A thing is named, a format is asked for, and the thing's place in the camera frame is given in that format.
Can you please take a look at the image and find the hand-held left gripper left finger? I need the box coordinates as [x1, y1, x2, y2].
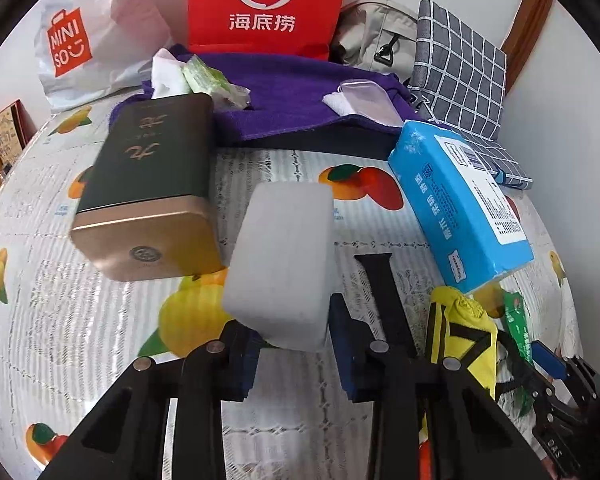
[37, 320, 261, 480]

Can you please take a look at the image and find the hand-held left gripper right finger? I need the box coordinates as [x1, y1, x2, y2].
[329, 294, 551, 480]

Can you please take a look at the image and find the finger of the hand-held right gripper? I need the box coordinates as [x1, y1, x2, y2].
[497, 332, 586, 480]
[532, 342, 598, 411]

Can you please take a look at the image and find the yellow and black cloth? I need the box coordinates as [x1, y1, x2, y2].
[420, 285, 499, 453]

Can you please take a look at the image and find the white sponge block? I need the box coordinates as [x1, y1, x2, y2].
[221, 181, 336, 352]

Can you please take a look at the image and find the white and mint green pouch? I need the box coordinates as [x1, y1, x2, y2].
[150, 49, 252, 111]

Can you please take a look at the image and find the green packet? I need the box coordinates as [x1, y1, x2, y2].
[502, 290, 536, 416]

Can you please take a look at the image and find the blue tissue pack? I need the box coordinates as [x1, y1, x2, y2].
[387, 120, 536, 295]

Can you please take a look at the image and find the fruit-printed tablecloth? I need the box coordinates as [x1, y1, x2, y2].
[0, 95, 583, 480]

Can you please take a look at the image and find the dark green tin box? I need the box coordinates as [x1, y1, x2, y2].
[70, 92, 226, 282]

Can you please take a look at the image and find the clear plastic wipes pack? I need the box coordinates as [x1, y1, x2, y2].
[322, 80, 403, 128]

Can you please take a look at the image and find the purple towel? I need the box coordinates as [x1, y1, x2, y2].
[115, 42, 421, 148]

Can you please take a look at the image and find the grey checkered cloth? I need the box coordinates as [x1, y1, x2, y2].
[407, 0, 535, 191]

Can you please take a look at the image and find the red paper bag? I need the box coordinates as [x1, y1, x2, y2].
[187, 0, 353, 61]

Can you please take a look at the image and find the brown printed box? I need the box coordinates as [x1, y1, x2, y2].
[0, 100, 31, 166]

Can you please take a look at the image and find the beige canvas bag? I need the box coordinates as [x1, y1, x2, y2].
[330, 0, 421, 83]

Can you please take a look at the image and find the white plastic shopping bag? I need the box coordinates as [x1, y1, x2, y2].
[37, 0, 191, 113]

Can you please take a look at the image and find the brown wooden door frame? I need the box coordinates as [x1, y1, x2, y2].
[500, 0, 556, 96]

